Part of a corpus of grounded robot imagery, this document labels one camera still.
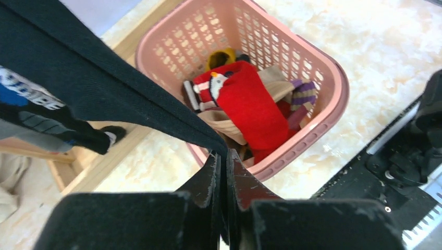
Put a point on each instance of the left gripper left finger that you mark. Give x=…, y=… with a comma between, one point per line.
x=188, y=218

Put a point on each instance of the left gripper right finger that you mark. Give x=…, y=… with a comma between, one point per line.
x=259, y=219

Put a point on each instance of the beige maroon striped sock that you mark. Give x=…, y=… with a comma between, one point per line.
x=294, y=98

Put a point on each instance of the pink plastic laundry basket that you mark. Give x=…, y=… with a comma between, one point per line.
x=177, y=48

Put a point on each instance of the plain red sock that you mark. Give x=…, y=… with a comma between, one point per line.
x=238, y=91

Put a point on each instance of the mustard yellow sock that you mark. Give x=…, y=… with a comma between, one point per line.
x=220, y=58

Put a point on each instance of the black patterned sport sock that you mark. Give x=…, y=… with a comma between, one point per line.
x=33, y=115

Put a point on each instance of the beige crumpled cloth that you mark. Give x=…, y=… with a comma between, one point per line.
x=12, y=169

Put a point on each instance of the wooden drying rack frame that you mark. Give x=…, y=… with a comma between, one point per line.
x=103, y=145

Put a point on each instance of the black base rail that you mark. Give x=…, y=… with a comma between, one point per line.
x=401, y=168

